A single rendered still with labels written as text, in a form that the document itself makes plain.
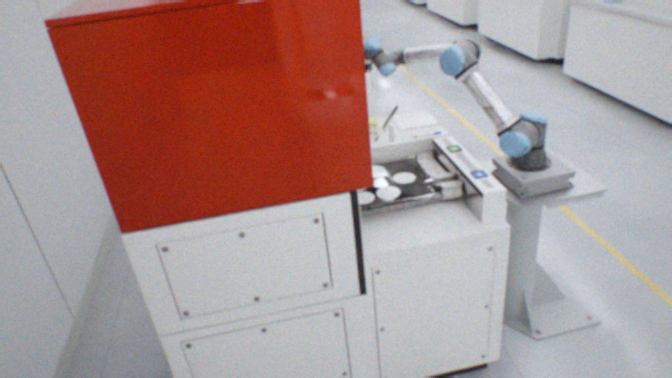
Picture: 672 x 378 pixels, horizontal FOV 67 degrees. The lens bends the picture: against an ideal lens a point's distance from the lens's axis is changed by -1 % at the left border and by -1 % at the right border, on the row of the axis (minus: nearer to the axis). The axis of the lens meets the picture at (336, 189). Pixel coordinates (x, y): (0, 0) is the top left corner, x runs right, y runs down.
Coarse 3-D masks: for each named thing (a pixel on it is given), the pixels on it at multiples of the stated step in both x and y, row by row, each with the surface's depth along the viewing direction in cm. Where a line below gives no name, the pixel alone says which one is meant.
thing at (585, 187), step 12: (492, 168) 239; (576, 168) 231; (576, 180) 222; (588, 180) 221; (552, 192) 216; (564, 192) 215; (576, 192) 214; (588, 192) 213; (600, 192) 214; (516, 204) 211; (528, 204) 210; (540, 204) 209; (552, 204) 211; (564, 204) 213
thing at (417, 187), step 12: (384, 168) 233; (396, 168) 231; (408, 168) 230; (384, 180) 223; (420, 180) 220; (372, 192) 215; (408, 192) 212; (420, 192) 211; (360, 204) 207; (372, 204) 207
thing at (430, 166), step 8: (416, 160) 242; (424, 160) 240; (432, 160) 239; (424, 168) 233; (432, 168) 232; (440, 168) 231; (432, 184) 224; (440, 192) 215; (448, 192) 212; (456, 192) 213
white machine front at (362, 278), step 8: (352, 192) 152; (352, 200) 153; (352, 208) 155; (352, 216) 157; (360, 216) 157; (360, 224) 158; (360, 232) 159; (360, 240) 161; (360, 248) 162; (360, 256) 164; (360, 264) 165; (360, 272) 167; (360, 280) 169; (360, 288) 170
